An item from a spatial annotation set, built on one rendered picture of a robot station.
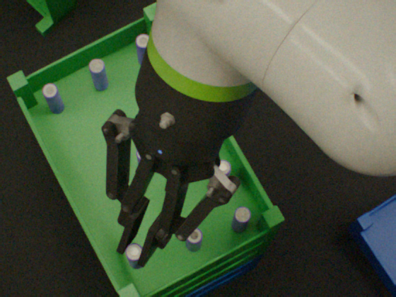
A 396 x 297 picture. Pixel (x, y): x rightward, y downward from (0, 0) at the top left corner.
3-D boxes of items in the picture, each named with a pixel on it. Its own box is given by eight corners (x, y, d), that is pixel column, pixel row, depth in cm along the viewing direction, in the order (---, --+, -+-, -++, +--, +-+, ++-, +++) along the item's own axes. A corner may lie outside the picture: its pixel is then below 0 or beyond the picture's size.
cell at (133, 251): (125, 257, 94) (121, 247, 88) (140, 249, 94) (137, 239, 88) (134, 272, 94) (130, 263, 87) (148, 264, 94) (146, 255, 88)
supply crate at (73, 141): (17, 99, 108) (5, 77, 100) (159, 27, 110) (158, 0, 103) (129, 312, 101) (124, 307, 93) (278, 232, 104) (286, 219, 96)
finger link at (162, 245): (170, 206, 82) (196, 222, 82) (160, 234, 86) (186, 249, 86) (162, 217, 82) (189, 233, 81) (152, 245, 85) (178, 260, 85)
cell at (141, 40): (135, 57, 109) (132, 37, 103) (148, 51, 109) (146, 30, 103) (142, 69, 108) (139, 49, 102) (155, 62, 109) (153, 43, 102)
